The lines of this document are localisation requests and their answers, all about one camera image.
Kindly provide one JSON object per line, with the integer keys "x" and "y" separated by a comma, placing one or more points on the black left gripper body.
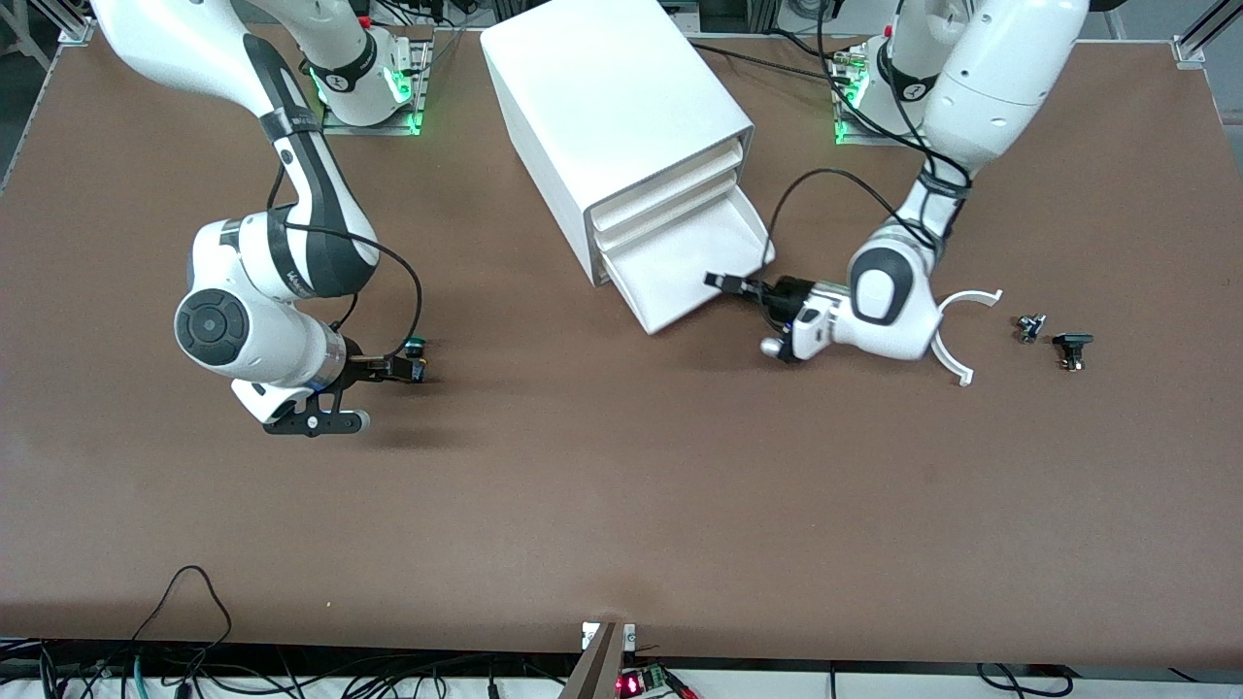
{"x": 789, "y": 292}

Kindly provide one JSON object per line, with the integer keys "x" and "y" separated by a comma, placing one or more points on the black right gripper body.
{"x": 372, "y": 366}

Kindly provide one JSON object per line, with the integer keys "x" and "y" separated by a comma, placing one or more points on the small green circuit module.
{"x": 416, "y": 342}

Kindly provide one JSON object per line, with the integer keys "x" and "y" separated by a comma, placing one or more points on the white lowest cabinet drawer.
{"x": 680, "y": 262}

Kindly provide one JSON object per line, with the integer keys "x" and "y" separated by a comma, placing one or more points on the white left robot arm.
{"x": 1000, "y": 87}

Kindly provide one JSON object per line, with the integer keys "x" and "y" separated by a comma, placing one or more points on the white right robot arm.
{"x": 243, "y": 335}

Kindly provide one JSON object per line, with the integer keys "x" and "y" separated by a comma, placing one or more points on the white drawer cabinet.
{"x": 602, "y": 87}

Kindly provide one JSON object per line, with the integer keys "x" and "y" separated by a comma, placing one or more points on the white curved plastic arc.
{"x": 957, "y": 371}

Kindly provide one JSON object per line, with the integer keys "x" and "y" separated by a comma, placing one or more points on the circuit board with red light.
{"x": 631, "y": 684}

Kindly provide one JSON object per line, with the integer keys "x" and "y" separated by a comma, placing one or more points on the aluminium frame profile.
{"x": 1199, "y": 39}
{"x": 73, "y": 29}

